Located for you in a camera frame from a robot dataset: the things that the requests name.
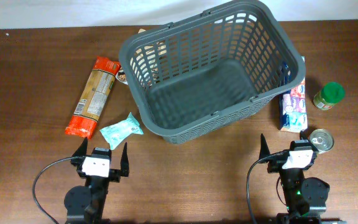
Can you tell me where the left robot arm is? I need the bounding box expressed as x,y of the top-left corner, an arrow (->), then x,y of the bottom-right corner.
64,138 -> 129,224

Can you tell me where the orange spaghetti packet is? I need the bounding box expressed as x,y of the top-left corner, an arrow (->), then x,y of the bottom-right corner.
65,57 -> 121,139

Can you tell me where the silver tin can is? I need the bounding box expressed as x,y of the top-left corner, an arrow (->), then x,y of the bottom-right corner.
309,129 -> 334,154

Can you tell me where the mint green wipes packet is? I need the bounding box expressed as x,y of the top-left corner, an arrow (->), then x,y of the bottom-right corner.
100,113 -> 144,150

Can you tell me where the green lidded glass jar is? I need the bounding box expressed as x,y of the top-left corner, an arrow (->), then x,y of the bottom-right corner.
313,82 -> 346,110

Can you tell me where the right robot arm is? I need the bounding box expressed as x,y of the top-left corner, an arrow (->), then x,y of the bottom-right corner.
258,133 -> 345,224

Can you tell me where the beige paper snack bag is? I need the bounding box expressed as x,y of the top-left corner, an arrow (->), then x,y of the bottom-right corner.
115,41 -> 167,85

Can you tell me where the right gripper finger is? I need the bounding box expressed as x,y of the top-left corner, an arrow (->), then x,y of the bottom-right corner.
259,134 -> 270,159
300,131 -> 318,152

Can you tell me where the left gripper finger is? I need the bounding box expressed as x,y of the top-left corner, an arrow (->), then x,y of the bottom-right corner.
72,138 -> 88,159
120,143 -> 129,177

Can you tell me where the grey plastic shopping basket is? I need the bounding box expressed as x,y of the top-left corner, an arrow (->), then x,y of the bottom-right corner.
119,1 -> 306,144

